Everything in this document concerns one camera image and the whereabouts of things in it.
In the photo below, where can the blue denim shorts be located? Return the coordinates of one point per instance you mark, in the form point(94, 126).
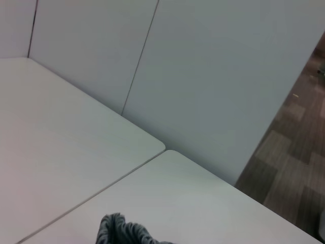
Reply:
point(119, 228)

